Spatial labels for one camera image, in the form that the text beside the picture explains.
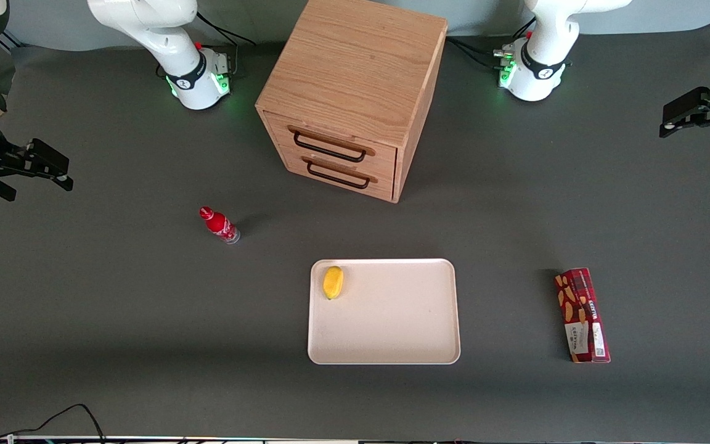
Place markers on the red tartan cookie box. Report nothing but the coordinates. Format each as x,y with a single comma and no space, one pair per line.
580,314

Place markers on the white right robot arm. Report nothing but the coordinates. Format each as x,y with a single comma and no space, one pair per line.
170,37

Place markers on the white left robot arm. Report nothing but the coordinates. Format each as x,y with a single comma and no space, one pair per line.
540,74

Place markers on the cream rectangular plastic tray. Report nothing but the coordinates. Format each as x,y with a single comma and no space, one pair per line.
392,320

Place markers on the small red soda bottle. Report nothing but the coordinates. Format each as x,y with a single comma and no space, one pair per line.
218,224

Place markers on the yellow mango fruit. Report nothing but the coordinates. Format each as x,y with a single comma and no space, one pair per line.
333,282

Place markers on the wooden two-drawer cabinet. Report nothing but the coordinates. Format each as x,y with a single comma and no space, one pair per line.
349,68

